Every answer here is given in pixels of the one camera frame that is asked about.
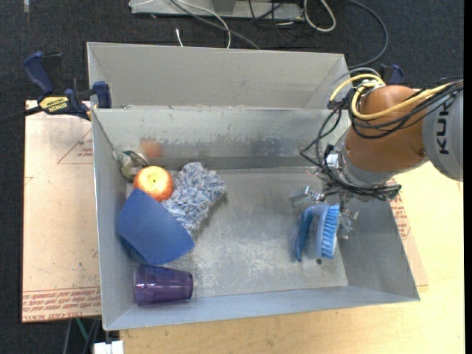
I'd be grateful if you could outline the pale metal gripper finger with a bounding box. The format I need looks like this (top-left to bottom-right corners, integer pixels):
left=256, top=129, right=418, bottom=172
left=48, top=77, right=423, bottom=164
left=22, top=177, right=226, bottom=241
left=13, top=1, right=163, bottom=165
left=289, top=185, right=325, bottom=208
left=338, top=206, right=359, bottom=241

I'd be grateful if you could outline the blue scrubbing brush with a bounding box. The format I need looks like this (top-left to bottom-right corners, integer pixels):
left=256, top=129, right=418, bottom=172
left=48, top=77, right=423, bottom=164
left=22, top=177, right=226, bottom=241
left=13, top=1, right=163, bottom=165
left=292, top=203, right=341, bottom=263

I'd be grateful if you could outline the grey metal bin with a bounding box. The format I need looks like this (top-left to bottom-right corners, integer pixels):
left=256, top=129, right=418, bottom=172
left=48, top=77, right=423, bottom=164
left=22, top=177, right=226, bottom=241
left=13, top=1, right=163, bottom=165
left=86, top=41, right=421, bottom=332

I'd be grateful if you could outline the blue and white knitted cloth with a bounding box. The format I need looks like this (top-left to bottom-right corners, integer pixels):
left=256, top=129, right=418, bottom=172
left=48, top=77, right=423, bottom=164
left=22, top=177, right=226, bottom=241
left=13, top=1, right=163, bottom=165
left=161, top=161, right=227, bottom=237

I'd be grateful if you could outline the red and yellow apple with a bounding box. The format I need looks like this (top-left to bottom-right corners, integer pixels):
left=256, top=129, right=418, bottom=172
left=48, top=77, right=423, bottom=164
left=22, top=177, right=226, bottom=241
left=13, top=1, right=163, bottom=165
left=133, top=165, right=175, bottom=203

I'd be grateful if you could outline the blue bowl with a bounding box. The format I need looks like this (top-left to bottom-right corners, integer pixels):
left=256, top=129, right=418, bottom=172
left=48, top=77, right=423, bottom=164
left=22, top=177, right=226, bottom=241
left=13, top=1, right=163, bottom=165
left=117, top=188, right=196, bottom=266

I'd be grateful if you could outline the purple plastic cup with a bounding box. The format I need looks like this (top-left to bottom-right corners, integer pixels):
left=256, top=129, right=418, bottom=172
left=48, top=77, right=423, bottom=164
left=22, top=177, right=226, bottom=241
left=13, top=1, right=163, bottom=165
left=133, top=263, right=195, bottom=307

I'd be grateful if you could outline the grey-green round object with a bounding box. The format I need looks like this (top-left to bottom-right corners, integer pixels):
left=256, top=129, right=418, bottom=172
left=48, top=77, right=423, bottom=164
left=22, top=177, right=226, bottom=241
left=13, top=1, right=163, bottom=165
left=115, top=149, right=149, bottom=182

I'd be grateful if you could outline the black cylinder on white bracket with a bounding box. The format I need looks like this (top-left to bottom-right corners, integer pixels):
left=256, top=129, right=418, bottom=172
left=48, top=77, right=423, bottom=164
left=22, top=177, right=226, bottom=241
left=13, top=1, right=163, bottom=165
left=322, top=144, right=341, bottom=170

